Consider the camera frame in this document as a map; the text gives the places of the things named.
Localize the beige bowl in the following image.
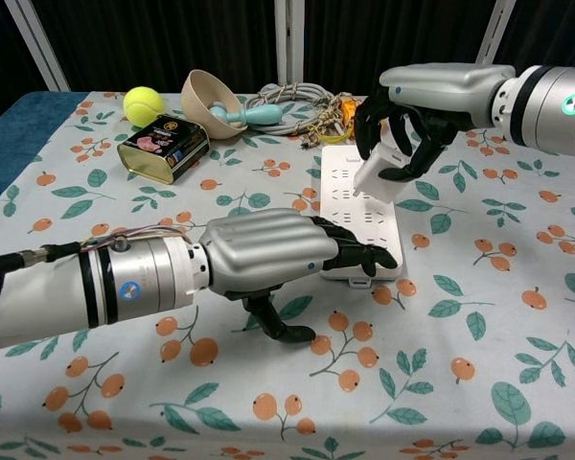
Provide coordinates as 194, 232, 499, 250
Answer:
180, 69, 248, 140

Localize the yellow rubber band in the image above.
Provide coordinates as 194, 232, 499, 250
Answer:
318, 127, 356, 145

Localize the black meat tin can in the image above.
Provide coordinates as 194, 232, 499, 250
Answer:
116, 113, 211, 185

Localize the black curtain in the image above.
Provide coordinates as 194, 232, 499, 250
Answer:
0, 0, 575, 135

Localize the white power strip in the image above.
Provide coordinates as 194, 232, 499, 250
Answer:
318, 144, 409, 288

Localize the coiled grey cable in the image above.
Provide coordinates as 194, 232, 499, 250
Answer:
239, 81, 341, 137

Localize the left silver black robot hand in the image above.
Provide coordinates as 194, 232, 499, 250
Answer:
198, 208, 399, 344

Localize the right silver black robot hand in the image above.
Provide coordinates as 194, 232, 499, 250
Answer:
354, 63, 516, 184

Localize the light blue handled tool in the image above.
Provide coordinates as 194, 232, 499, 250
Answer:
208, 103, 284, 129

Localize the blue table mat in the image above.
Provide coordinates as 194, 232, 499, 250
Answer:
0, 90, 89, 214

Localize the grey metal frame post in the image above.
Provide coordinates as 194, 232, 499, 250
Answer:
473, 0, 518, 66
273, 0, 306, 87
3, 0, 71, 92

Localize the white plug adapter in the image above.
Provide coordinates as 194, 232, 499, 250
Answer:
352, 147, 412, 202

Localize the yellow tennis ball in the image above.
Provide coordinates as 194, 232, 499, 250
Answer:
123, 85, 167, 127

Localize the floral patterned tablecloth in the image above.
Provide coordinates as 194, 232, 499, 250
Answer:
0, 90, 575, 460

